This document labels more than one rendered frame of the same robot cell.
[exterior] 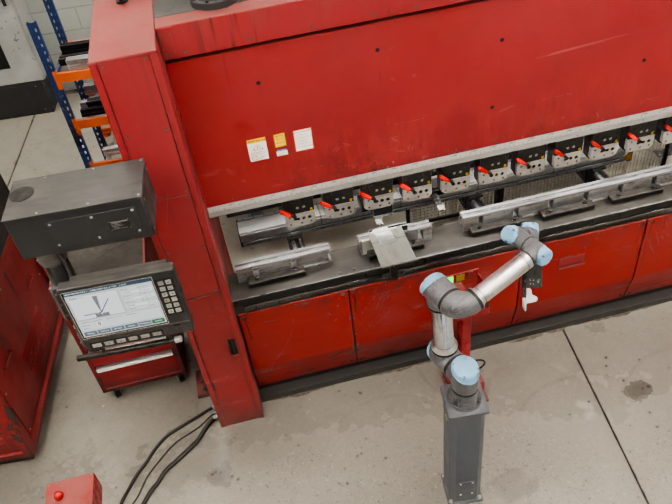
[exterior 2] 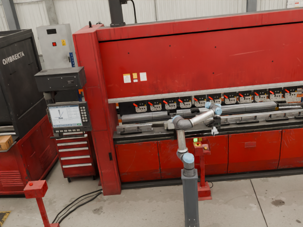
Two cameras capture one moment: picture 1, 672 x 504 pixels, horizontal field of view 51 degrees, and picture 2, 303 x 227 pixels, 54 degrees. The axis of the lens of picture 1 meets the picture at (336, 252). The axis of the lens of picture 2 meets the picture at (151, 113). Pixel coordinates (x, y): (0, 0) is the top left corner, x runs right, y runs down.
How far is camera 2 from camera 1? 1.28 m
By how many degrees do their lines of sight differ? 20
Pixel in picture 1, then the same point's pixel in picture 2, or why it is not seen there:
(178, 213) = (95, 93)
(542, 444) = (231, 216)
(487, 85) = (211, 64)
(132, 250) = not seen: hidden behind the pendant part
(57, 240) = (50, 85)
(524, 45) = (224, 50)
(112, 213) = (68, 77)
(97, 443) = (56, 195)
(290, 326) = (134, 154)
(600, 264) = (263, 148)
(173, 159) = (95, 72)
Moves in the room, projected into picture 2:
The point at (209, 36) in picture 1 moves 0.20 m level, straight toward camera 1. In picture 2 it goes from (113, 34) to (111, 37)
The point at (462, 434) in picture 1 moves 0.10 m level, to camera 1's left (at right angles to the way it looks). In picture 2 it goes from (187, 189) to (178, 189)
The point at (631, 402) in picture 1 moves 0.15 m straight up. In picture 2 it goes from (274, 206) to (275, 197)
